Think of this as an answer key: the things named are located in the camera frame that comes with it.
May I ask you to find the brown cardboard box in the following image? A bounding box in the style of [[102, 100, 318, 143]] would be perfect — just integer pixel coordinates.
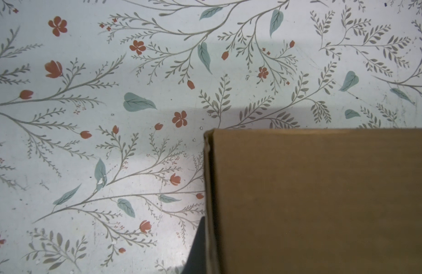
[[204, 129, 422, 274]]

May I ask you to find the floral table mat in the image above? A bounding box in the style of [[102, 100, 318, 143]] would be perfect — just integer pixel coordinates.
[[0, 1, 422, 274]]

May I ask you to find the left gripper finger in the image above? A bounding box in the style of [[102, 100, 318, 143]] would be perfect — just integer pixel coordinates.
[[182, 217, 206, 274]]

